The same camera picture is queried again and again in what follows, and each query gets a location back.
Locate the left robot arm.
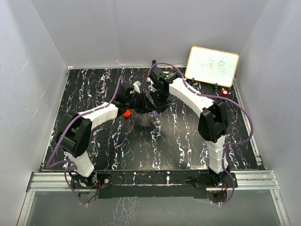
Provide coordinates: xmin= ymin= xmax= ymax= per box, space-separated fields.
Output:
xmin=59 ymin=81 xmax=156 ymax=188

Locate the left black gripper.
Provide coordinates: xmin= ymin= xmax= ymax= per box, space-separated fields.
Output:
xmin=126 ymin=92 xmax=157 ymax=114

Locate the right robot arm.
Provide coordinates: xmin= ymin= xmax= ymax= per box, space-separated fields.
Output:
xmin=147 ymin=67 xmax=229 ymax=187

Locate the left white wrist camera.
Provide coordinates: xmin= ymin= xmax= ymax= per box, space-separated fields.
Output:
xmin=133 ymin=81 xmax=141 ymax=93

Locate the red earbud charging case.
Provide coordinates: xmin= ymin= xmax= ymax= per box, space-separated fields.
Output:
xmin=123 ymin=109 xmax=132 ymax=119

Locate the black front base bar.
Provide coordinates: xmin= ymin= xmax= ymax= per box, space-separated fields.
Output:
xmin=94 ymin=169 xmax=236 ymax=200

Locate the purple earbud charging case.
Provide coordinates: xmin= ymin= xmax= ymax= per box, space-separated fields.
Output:
xmin=152 ymin=110 xmax=159 ymax=117

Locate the red emergency stop button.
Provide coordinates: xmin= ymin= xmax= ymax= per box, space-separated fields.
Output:
xmin=221 ymin=90 xmax=228 ymax=97

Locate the white whiteboard with wooden frame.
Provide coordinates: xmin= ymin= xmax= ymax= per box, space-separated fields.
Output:
xmin=184 ymin=46 xmax=239 ymax=88

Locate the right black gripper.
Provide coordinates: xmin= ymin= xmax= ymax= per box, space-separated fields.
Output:
xmin=150 ymin=88 xmax=173 ymax=113

